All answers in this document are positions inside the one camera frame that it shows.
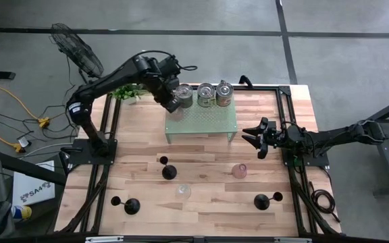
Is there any black frame handle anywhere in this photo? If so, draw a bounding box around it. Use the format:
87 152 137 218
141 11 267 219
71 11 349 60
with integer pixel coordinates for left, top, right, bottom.
238 74 255 86

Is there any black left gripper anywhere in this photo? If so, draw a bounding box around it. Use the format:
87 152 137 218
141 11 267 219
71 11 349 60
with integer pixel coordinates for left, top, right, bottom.
150 72 182 114

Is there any orange label candle tin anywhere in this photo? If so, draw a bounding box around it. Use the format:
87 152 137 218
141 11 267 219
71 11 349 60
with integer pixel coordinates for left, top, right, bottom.
215 80 235 108

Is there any green potted plant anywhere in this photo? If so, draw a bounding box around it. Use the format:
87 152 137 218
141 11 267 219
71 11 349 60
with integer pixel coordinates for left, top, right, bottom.
111 83 148 105

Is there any clear glass candle holder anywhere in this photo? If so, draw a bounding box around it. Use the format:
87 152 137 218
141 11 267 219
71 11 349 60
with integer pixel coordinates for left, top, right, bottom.
175 184 192 200

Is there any yellow extension cable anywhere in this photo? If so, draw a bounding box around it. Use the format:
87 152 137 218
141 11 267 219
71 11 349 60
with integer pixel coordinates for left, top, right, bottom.
0 65 51 153

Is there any black desk with grey top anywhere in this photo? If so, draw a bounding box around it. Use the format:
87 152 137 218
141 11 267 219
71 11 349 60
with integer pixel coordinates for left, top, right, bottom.
0 123 68 237

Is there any green perforated metal riser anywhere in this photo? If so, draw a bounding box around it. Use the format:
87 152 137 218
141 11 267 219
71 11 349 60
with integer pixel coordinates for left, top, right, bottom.
164 90 238 144

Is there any black angled desk frame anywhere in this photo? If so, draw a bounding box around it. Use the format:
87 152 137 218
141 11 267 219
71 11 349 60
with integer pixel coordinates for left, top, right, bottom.
351 92 389 196

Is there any green label candle tin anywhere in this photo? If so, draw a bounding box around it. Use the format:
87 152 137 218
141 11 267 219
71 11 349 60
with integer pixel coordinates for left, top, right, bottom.
197 82 217 108

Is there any silver metal bracket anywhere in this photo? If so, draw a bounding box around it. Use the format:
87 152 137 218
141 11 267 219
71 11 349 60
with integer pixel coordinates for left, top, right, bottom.
85 236 124 243
274 237 312 243

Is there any silver ribbed candle tin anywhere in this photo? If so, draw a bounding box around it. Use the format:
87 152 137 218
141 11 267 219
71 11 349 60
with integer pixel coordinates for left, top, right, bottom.
175 83 195 109

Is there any black aluminium table frame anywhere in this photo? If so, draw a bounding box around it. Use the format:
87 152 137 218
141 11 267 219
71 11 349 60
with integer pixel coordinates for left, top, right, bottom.
57 82 342 243

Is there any black floor fan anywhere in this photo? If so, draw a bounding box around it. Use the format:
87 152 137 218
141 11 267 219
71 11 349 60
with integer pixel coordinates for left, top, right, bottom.
49 22 111 87

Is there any black metal candlestick holder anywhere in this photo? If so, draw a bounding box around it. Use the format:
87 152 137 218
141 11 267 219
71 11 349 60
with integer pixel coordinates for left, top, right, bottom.
110 196 142 216
253 191 284 211
159 155 178 181

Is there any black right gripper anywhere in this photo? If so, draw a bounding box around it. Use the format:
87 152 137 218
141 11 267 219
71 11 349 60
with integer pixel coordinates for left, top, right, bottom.
241 116 285 160

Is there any yellow and blue ball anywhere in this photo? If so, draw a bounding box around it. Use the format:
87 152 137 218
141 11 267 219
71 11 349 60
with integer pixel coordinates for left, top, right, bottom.
11 205 32 223

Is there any coiled black cable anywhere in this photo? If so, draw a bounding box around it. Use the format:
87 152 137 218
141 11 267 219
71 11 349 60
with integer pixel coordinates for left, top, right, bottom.
307 180 341 223

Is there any white printed box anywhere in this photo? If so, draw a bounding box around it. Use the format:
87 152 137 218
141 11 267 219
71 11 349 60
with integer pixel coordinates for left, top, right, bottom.
11 160 56 207

